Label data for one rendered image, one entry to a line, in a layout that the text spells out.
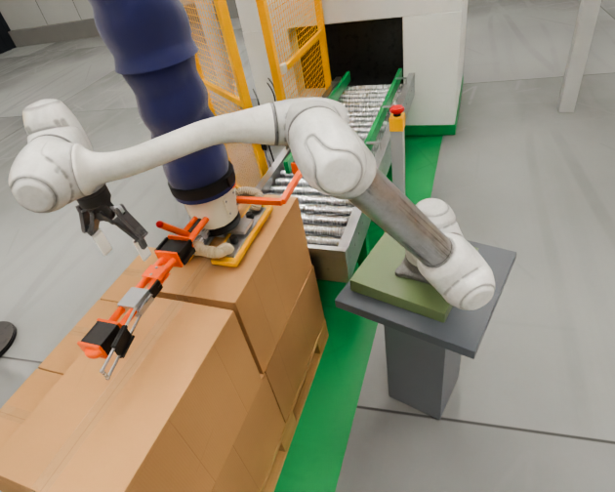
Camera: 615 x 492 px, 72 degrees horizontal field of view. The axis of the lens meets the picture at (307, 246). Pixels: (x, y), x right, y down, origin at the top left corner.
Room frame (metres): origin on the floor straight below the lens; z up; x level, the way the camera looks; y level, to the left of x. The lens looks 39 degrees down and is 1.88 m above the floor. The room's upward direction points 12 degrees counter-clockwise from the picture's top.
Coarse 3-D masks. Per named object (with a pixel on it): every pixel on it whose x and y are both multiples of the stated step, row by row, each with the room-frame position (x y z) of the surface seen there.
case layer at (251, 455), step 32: (128, 288) 1.60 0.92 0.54; (96, 320) 1.42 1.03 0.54; (288, 320) 1.18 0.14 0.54; (320, 320) 1.44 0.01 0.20; (64, 352) 1.27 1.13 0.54; (288, 352) 1.12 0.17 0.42; (32, 384) 1.13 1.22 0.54; (288, 384) 1.05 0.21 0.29; (0, 416) 1.01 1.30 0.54; (256, 416) 0.83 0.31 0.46; (256, 448) 0.77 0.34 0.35; (0, 480) 0.75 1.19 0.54; (224, 480) 0.62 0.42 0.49; (256, 480) 0.71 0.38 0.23
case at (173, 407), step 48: (144, 336) 0.89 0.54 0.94; (192, 336) 0.85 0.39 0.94; (240, 336) 0.90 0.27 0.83; (96, 384) 0.75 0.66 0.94; (144, 384) 0.71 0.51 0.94; (192, 384) 0.69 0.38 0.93; (240, 384) 0.82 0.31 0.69; (48, 432) 0.62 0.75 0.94; (96, 432) 0.60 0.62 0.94; (144, 432) 0.57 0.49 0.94; (192, 432) 0.62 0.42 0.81; (48, 480) 0.50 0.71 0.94; (96, 480) 0.48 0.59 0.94; (144, 480) 0.48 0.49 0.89; (192, 480) 0.55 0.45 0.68
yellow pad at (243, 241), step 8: (248, 208) 1.41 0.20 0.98; (264, 208) 1.38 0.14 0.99; (272, 208) 1.40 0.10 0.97; (248, 216) 1.32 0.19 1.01; (256, 216) 1.34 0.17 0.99; (264, 216) 1.33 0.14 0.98; (256, 224) 1.29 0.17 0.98; (248, 232) 1.24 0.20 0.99; (256, 232) 1.25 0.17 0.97; (232, 240) 1.19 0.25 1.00; (240, 240) 1.21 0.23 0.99; (248, 240) 1.20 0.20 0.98; (240, 248) 1.17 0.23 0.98; (232, 256) 1.13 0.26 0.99; (240, 256) 1.13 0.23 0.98; (216, 264) 1.13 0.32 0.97; (224, 264) 1.11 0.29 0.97; (232, 264) 1.10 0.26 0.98
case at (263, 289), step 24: (240, 216) 1.42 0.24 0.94; (288, 216) 1.38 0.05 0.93; (216, 240) 1.29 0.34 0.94; (264, 240) 1.23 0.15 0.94; (288, 240) 1.33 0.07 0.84; (192, 264) 1.18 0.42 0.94; (240, 264) 1.13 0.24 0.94; (264, 264) 1.14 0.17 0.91; (288, 264) 1.29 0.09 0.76; (144, 288) 1.11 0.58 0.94; (168, 288) 1.08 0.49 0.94; (192, 288) 1.05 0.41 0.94; (216, 288) 1.03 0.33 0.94; (240, 288) 1.01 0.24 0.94; (264, 288) 1.10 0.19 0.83; (288, 288) 1.25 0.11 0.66; (240, 312) 0.95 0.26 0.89; (264, 312) 1.06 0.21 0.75; (288, 312) 1.20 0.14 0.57; (264, 336) 1.02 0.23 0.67; (264, 360) 0.97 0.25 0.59
